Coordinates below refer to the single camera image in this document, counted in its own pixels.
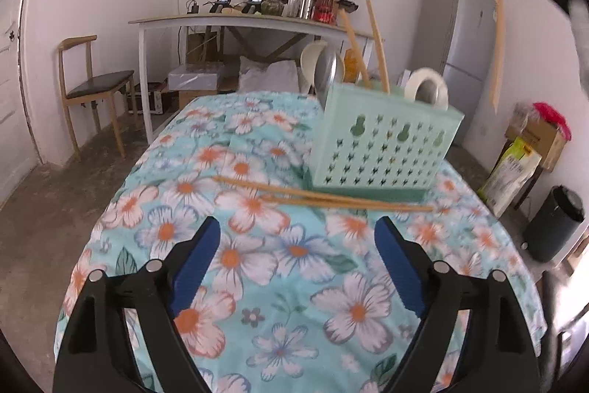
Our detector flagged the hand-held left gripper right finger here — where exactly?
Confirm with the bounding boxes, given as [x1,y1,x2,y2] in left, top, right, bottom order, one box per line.
[375,215,541,393]

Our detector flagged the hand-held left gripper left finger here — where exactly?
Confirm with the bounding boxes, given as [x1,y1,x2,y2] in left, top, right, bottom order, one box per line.
[53,215,222,393]

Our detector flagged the small white plastic spoon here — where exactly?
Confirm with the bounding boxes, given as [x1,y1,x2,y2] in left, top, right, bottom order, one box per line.
[404,67,450,109]

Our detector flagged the green plastic utensil basket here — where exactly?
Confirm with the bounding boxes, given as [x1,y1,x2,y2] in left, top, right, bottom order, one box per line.
[301,81,465,203]

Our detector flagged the large white plastic spoon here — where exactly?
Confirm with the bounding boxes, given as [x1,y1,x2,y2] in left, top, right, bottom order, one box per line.
[300,42,329,95]

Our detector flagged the floral blue blanket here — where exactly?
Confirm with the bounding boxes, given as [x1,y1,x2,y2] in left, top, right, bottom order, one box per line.
[53,91,548,393]

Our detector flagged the grey refrigerator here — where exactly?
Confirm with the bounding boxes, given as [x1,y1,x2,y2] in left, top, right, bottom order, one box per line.
[409,0,501,145]

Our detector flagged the white yellow rice bag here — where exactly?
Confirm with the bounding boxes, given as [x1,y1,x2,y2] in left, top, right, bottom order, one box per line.
[477,136,544,218]

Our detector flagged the black trash bin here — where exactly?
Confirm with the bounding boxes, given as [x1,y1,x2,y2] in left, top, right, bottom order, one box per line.
[526,185,586,263]

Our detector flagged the dark case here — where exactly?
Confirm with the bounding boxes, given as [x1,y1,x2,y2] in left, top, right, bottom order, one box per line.
[127,81,167,116]

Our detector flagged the red plastic bag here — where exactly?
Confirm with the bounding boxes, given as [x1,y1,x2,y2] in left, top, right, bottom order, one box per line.
[531,101,572,141]

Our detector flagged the flat white box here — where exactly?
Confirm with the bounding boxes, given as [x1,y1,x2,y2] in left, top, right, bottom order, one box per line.
[167,62,226,95]

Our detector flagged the white table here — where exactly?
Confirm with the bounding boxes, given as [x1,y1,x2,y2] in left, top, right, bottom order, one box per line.
[128,12,385,145]

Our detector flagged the white pillow bags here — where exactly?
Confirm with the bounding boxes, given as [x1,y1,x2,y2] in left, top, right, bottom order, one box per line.
[237,56,301,94]

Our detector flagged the red cola bottle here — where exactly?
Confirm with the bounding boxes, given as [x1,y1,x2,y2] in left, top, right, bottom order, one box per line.
[313,0,336,24]

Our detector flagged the orange plastic bag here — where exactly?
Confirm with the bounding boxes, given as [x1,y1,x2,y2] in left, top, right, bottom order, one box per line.
[344,47,366,83]

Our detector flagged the wooden chair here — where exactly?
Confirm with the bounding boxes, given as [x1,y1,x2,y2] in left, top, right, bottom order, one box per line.
[57,35,139,159]

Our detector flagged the white door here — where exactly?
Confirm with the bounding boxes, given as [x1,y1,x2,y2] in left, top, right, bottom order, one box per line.
[0,0,44,200]

